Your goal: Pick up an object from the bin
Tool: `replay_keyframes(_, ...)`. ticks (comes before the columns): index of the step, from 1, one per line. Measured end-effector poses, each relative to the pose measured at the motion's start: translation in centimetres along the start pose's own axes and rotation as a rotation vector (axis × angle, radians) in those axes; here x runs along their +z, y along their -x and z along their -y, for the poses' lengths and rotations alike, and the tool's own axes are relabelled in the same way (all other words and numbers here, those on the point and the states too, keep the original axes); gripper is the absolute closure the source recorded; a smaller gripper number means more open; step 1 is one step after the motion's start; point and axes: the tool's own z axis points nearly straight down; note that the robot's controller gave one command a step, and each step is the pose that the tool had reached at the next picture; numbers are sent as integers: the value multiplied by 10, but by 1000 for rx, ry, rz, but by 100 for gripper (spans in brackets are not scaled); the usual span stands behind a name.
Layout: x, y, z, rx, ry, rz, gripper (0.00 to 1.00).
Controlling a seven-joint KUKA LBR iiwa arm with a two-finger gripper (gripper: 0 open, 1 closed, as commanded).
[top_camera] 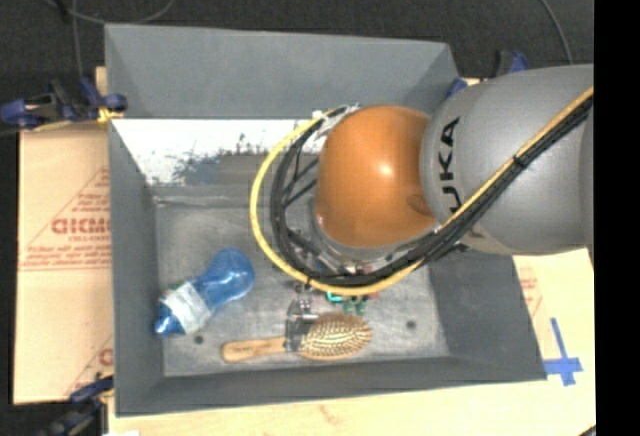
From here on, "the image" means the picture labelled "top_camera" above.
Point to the brown cardboard board red print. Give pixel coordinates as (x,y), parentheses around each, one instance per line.
(60,314)

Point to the wooden hairbrush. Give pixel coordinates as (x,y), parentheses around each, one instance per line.
(335,336)

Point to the grey metal bin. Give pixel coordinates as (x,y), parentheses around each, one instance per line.
(210,74)

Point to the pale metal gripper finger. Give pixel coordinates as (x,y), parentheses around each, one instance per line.
(293,334)
(302,306)

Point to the blue plastic bottle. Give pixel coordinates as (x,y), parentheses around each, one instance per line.
(220,281)

